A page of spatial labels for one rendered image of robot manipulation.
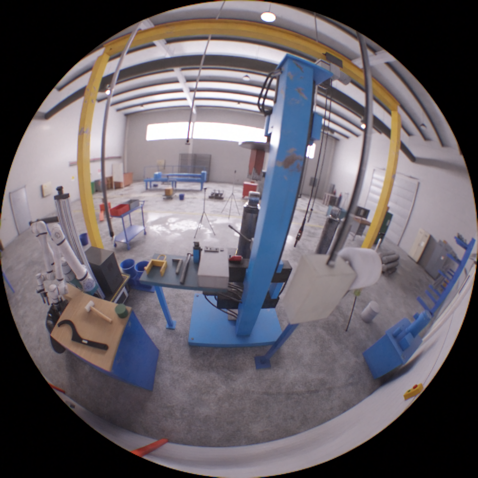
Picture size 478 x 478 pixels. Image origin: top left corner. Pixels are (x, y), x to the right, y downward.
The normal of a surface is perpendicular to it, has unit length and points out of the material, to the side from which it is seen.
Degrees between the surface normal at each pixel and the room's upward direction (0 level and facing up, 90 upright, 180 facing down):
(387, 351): 90
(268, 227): 90
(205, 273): 0
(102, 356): 0
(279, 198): 90
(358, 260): 90
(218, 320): 0
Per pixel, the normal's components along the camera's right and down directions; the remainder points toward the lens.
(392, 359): -0.99, -0.07
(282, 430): 0.13, -0.87
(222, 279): 0.09, 0.48
